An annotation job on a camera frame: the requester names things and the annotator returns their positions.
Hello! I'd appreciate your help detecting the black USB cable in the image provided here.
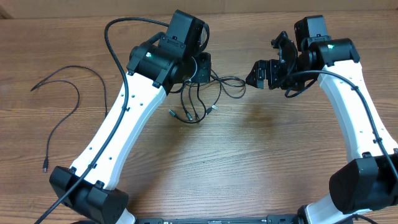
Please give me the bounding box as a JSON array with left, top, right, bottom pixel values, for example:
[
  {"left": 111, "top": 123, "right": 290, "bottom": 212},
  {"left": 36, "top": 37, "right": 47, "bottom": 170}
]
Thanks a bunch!
[{"left": 168, "top": 68, "right": 248, "bottom": 124}]

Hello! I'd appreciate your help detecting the separated long black cable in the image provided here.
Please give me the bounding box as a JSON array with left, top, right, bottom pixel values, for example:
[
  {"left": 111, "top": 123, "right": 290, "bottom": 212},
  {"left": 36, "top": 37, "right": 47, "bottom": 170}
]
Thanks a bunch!
[{"left": 30, "top": 65, "right": 109, "bottom": 174}]

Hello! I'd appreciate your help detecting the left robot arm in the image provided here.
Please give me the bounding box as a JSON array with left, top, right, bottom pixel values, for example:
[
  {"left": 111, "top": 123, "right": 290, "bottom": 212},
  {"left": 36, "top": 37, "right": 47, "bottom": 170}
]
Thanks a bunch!
[{"left": 49, "top": 10, "right": 211, "bottom": 223}]

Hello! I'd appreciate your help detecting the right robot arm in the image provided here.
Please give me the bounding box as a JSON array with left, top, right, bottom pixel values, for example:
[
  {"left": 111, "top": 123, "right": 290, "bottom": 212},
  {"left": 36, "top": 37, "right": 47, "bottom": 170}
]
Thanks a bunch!
[{"left": 246, "top": 15, "right": 397, "bottom": 223}]

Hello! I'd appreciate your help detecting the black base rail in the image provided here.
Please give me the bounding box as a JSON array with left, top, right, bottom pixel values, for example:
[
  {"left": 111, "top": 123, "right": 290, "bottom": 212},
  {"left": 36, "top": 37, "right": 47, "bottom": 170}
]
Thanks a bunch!
[{"left": 136, "top": 214, "right": 305, "bottom": 224}]

